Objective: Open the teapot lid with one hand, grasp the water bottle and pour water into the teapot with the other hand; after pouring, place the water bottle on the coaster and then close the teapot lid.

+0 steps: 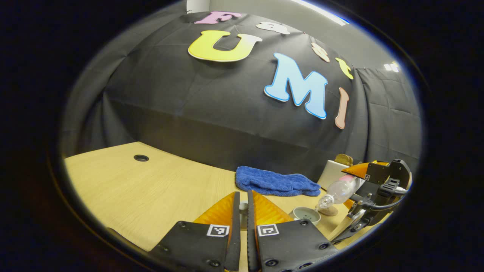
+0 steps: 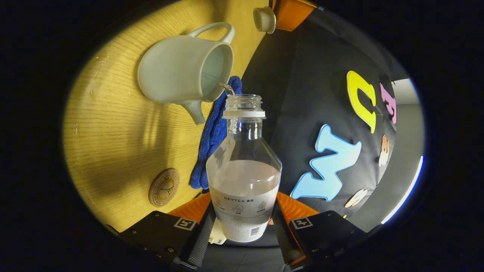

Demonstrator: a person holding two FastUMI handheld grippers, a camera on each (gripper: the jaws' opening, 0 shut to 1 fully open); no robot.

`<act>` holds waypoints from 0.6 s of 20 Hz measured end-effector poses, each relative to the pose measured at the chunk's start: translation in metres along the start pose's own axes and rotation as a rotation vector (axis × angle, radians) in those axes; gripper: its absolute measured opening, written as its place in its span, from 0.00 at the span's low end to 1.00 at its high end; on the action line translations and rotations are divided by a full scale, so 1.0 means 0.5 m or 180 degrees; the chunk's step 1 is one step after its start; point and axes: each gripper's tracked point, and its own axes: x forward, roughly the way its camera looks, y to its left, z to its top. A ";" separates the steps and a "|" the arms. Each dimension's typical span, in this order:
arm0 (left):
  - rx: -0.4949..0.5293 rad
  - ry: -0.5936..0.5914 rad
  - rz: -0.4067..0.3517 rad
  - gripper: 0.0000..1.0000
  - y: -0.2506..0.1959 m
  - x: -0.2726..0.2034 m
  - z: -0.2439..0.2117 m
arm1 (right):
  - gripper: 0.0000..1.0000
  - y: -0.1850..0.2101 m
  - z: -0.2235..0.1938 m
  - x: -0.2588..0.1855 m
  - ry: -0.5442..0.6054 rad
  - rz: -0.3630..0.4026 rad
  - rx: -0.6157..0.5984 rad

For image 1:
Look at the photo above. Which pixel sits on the black backdrop cloth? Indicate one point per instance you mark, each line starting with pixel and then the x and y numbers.
pixel 208 105

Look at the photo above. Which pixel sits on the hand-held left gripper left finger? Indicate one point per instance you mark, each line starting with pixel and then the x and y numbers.
pixel 236 241

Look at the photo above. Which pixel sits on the blue towel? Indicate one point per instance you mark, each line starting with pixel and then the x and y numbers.
pixel 272 181

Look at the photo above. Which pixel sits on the brown bread slice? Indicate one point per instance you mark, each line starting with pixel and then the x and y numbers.
pixel 343 159

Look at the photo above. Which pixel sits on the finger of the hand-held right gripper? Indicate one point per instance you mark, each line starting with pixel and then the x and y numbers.
pixel 353 224
pixel 378 173

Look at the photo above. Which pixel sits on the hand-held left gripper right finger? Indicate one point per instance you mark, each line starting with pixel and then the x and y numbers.
pixel 250 241

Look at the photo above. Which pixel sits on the round brown coaster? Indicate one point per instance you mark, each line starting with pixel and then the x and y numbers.
pixel 329 211

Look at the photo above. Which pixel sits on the white teacup lid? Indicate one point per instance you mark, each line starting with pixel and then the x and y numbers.
pixel 244 207

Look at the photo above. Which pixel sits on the clear plastic water bottle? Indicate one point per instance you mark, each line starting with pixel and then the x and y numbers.
pixel 338 190

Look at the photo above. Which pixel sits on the white toaster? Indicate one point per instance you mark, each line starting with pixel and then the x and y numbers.
pixel 331 173

